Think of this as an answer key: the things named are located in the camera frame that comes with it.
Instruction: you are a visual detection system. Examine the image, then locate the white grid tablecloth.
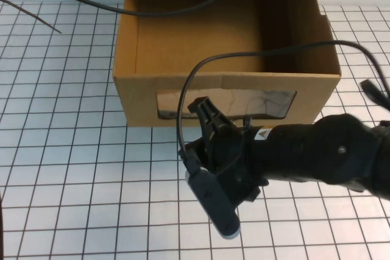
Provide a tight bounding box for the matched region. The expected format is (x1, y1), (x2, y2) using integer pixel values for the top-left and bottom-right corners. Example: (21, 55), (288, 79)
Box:
(0, 1), (390, 260)

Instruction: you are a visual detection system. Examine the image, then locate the black cable plug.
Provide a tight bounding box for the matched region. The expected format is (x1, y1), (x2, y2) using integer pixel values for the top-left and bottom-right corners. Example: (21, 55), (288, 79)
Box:
(360, 79), (390, 109)

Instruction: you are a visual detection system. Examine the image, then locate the cardboard drawer with window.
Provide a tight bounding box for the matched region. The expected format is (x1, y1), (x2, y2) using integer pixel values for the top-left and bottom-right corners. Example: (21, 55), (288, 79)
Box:
(112, 0), (341, 128)

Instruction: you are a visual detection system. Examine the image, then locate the thin brown wire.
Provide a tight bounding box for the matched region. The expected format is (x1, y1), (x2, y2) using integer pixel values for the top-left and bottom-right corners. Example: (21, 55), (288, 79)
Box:
(0, 0), (63, 34)

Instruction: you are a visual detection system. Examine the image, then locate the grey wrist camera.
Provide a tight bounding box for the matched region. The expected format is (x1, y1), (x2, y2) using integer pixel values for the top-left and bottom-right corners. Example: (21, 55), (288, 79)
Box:
(184, 167), (242, 231)

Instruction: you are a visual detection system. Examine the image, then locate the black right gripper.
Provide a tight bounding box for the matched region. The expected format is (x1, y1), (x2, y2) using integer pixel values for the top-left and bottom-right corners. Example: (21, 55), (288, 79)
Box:
(177, 96), (269, 206)

